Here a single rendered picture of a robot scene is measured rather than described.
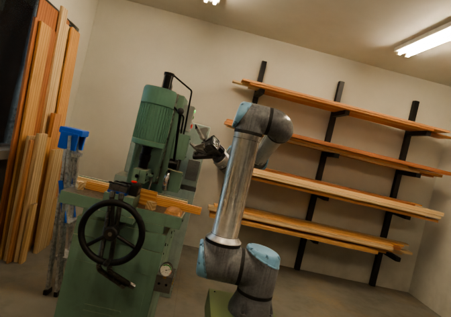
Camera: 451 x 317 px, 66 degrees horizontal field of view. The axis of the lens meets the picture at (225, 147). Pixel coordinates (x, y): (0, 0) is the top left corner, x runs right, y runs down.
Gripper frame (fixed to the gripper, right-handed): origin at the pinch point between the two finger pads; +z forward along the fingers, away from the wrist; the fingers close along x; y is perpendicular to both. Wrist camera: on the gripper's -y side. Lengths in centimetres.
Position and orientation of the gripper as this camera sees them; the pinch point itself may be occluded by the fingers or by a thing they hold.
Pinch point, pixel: (191, 133)
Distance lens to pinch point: 175.7
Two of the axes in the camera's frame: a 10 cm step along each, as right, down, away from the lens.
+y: 7.8, -4.0, -4.8
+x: -1.2, 6.6, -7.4
